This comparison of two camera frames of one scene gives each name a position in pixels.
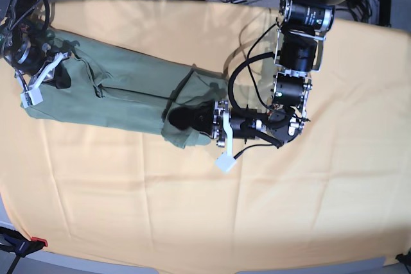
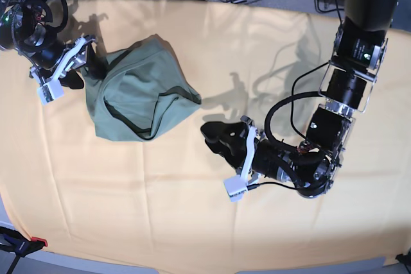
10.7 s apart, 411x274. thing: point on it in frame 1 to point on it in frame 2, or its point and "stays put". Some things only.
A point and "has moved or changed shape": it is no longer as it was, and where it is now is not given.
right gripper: x=220 y=120 to x=270 y=160
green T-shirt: x=130 y=91 has moved or changed shape
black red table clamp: x=12 y=241 stays put
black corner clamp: x=404 y=258 stays put
